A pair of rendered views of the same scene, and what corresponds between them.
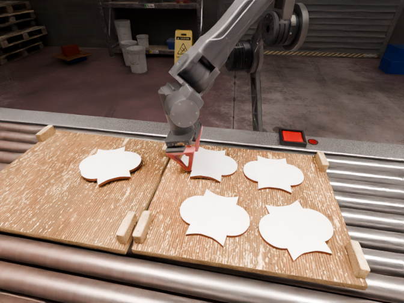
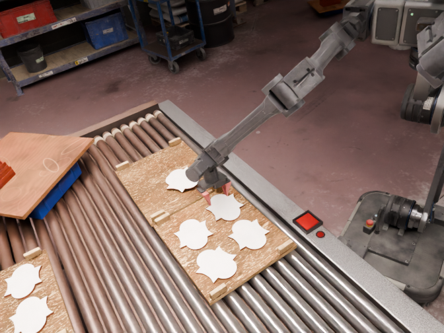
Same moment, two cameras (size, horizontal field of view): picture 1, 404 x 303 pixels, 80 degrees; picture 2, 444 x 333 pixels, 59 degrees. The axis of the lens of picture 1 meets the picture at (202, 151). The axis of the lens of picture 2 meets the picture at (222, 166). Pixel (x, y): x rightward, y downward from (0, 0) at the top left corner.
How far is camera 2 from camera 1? 110 cm
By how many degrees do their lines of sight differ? 42
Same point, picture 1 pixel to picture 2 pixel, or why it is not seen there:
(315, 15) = not seen: outside the picture
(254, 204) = (217, 242)
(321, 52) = not seen: outside the picture
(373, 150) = (354, 269)
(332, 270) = (205, 288)
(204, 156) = (227, 201)
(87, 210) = (154, 199)
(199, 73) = (213, 154)
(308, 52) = not seen: outside the picture
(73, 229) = (143, 204)
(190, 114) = (194, 176)
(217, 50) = (221, 147)
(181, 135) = (205, 183)
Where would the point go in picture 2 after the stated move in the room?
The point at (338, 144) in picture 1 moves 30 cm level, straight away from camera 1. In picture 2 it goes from (335, 248) to (423, 230)
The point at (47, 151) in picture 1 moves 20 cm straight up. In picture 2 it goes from (168, 155) to (157, 119)
